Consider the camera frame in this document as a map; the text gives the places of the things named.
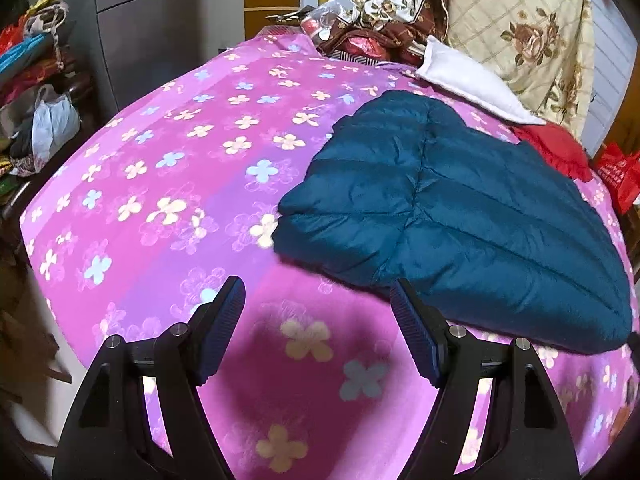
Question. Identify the grey wardrobe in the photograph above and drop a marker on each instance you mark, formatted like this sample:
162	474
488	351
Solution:
150	35

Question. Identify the red cloth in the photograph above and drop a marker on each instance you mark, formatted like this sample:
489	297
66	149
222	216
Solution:
555	150

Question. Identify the clear plastic bag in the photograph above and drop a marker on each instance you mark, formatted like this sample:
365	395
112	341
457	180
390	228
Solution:
325	15

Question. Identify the cream floral quilt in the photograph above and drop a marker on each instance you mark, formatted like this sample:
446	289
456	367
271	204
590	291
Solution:
525	20

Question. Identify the teal quilted jacket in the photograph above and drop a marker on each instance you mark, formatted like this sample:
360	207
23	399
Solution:
450	210

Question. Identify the pink floral bedsheet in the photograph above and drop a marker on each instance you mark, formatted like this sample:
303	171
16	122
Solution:
175	160

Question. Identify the brown patterned quilt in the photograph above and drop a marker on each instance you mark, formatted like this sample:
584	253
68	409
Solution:
432	5

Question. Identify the shiny red packet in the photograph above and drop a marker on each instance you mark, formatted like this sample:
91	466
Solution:
362	44

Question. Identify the red shopping bag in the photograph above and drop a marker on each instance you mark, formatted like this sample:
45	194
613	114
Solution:
622	175

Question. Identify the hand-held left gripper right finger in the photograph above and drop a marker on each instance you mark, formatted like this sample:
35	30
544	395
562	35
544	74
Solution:
415	330

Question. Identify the pile of colourful clothes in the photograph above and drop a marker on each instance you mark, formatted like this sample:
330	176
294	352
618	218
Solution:
30	60

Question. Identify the white pillow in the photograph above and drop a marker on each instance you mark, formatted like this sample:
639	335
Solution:
465	80

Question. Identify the white plastic bag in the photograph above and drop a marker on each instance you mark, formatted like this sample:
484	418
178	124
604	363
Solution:
55	120

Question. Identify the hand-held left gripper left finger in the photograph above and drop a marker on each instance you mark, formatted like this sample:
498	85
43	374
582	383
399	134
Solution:
220	330

